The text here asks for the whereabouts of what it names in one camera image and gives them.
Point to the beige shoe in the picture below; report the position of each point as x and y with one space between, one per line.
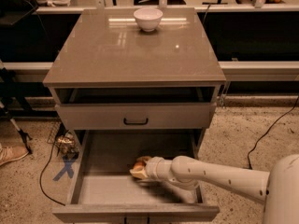
9 154

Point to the open grey drawer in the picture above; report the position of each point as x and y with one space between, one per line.
103 191

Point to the tripod leg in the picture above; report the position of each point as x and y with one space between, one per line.
25 137

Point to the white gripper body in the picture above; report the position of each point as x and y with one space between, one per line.
151 168

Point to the orange fruit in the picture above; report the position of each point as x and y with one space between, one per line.
139 165

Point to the white ceramic bowl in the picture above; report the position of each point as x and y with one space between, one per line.
148 18

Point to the wire basket with items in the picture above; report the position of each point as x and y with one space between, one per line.
63 139

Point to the blue tape cross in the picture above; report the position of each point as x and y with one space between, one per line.
67 169

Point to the black drawer handle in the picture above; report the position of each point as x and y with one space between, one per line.
129 122

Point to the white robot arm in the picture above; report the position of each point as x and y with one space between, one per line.
277 190

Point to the grey drawer cabinet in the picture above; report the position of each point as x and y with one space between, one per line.
108 59

